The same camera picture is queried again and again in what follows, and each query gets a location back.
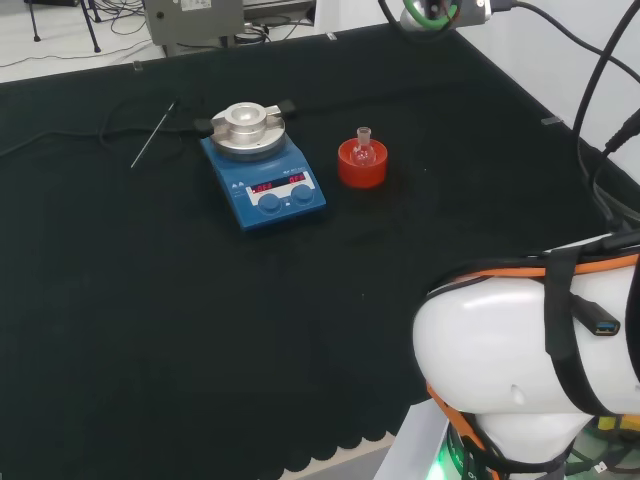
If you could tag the clear glass round-bottom flask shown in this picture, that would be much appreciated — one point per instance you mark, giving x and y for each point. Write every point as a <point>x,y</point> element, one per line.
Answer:
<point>363,156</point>

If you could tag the heater with blue base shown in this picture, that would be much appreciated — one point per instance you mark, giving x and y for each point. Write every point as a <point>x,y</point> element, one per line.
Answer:
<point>260,210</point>

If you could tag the black bench cloth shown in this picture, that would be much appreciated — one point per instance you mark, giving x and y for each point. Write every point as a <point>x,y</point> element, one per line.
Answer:
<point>200,325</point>

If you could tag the thin metal probe rod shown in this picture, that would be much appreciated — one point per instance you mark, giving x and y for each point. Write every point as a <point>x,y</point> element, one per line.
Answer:
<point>150,141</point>

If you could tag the grey metal box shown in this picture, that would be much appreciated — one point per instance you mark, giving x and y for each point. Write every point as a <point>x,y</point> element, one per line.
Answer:
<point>200,25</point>

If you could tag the black tripod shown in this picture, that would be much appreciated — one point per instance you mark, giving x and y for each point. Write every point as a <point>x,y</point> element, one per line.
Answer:
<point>93,34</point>

